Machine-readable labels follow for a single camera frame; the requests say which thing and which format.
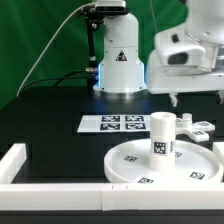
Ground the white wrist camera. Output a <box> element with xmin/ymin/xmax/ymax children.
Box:
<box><xmin>155</xmin><ymin>29</ymin><xmax>207</xmax><ymax>67</ymax></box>

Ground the white cross-shaped table base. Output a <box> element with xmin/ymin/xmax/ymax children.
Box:
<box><xmin>176</xmin><ymin>113</ymin><xmax>215</xmax><ymax>142</ymax></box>

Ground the black cable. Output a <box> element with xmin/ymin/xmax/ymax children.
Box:
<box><xmin>22</xmin><ymin>69</ymin><xmax>98</xmax><ymax>89</ymax></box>

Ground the white cable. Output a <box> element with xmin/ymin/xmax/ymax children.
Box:
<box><xmin>15</xmin><ymin>3</ymin><xmax>95</xmax><ymax>98</ymax></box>

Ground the white round table top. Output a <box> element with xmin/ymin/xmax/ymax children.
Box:
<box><xmin>104</xmin><ymin>139</ymin><xmax>223</xmax><ymax>184</ymax></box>

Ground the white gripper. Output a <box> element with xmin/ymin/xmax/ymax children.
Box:
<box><xmin>146</xmin><ymin>50</ymin><xmax>224</xmax><ymax>107</ymax></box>

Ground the white left fence bar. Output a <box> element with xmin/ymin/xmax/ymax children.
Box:
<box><xmin>0</xmin><ymin>143</ymin><xmax>27</xmax><ymax>185</ymax></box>

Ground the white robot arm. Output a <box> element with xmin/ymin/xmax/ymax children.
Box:
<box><xmin>93</xmin><ymin>0</ymin><xmax>224</xmax><ymax>101</ymax></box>

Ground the white marker sheet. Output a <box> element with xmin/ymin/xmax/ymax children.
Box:
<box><xmin>78</xmin><ymin>115</ymin><xmax>150</xmax><ymax>133</ymax></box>

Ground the black camera stand pole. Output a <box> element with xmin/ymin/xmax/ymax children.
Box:
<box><xmin>80</xmin><ymin>4</ymin><xmax>104</xmax><ymax>95</ymax></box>

